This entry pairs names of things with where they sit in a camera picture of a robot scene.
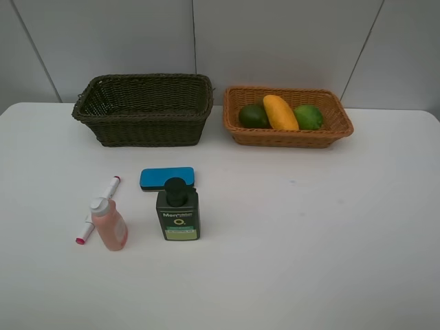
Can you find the pink lotion bottle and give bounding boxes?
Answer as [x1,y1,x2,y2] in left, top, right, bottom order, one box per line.
[91,199,128,251]

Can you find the orange wicker basket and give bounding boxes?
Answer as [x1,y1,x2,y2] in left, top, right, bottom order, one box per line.
[223,86,354,149]

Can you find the blue whiteboard eraser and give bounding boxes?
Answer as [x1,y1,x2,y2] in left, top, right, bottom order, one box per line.
[140,167,195,192]

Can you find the white red-capped marker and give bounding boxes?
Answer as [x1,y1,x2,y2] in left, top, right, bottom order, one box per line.
[75,176,121,245]

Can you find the dark green pump bottle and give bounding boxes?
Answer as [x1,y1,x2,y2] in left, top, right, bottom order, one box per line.
[156,177,200,241]

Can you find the light green lime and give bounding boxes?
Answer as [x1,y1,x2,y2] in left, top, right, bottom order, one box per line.
[294,104,324,131]

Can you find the dark green avocado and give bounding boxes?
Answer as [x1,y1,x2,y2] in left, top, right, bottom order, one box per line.
[239,104,271,129]

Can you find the yellow mango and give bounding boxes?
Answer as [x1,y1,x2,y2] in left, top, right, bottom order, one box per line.
[263,95,300,131]

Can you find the dark brown wicker basket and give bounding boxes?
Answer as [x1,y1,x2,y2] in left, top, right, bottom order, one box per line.
[72,74,213,147]

